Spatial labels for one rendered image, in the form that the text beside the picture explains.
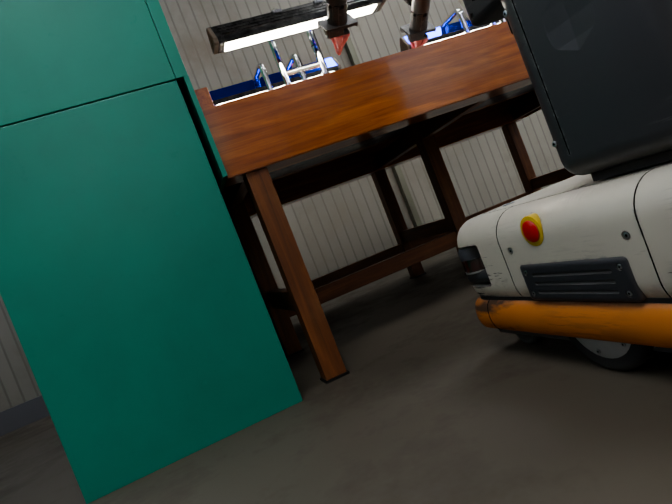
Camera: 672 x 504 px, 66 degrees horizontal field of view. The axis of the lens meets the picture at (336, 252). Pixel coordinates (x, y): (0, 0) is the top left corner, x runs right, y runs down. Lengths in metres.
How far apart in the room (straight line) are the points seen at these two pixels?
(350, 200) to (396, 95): 2.03
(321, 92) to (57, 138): 0.65
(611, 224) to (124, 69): 1.09
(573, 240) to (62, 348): 1.05
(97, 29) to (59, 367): 0.78
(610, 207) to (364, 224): 2.83
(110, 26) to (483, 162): 3.02
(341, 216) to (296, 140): 2.10
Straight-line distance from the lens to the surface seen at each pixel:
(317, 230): 3.41
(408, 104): 1.53
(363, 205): 3.52
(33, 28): 1.45
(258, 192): 1.36
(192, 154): 1.32
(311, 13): 1.88
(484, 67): 1.69
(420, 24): 1.82
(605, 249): 0.79
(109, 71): 1.39
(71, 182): 1.33
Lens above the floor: 0.34
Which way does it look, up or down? 2 degrees down
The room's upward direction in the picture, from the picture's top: 21 degrees counter-clockwise
